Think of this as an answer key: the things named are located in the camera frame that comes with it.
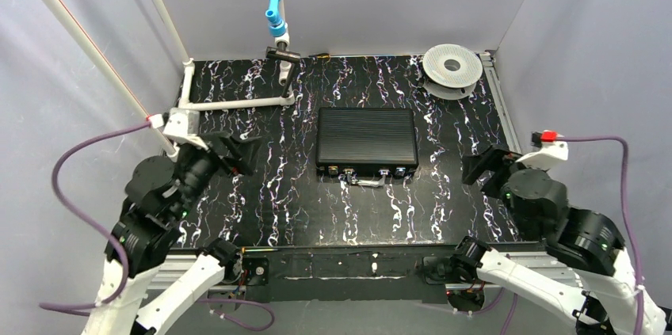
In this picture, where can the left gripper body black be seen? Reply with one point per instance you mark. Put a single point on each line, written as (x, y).
(221, 149)

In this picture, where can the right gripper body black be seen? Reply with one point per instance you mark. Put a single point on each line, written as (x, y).
(490, 165)

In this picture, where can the black poker chip case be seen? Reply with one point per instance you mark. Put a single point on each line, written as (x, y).
(369, 142)

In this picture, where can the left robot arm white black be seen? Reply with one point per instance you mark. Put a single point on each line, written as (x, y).
(160, 194)

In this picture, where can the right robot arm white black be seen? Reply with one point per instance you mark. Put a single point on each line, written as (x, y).
(612, 298)

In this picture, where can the grey filament spool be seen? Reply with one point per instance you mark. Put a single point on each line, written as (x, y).
(452, 71)

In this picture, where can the metal pole with clamp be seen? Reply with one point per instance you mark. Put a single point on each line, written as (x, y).
(288, 60)

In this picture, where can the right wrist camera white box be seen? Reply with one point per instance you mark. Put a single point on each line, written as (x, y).
(550, 150)

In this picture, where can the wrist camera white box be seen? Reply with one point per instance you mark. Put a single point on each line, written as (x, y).
(182, 126)
(550, 150)

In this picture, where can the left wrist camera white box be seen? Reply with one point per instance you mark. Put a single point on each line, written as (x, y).
(182, 126)

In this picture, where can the aluminium rail frame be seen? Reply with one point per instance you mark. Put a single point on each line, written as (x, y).
(288, 202)

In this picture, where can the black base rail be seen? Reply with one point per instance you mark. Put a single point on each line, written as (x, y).
(352, 273)

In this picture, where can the white PVC pipe frame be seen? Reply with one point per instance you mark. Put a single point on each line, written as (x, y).
(136, 48)

